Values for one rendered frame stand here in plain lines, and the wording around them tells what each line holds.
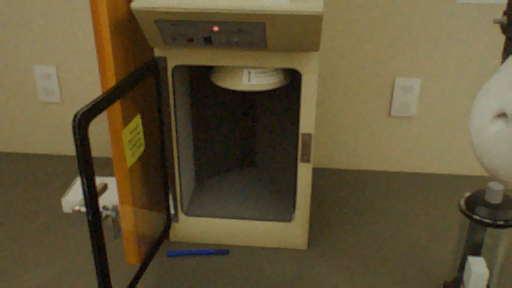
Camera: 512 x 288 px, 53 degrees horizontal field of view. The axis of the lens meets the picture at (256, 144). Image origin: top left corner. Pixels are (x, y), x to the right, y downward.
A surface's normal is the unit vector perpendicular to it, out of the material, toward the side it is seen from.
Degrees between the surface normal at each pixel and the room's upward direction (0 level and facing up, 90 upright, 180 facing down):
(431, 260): 0
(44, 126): 90
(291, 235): 90
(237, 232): 90
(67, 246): 0
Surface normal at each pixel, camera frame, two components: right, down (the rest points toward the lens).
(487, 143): -0.93, 0.21
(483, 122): -0.97, -0.08
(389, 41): -0.10, 0.44
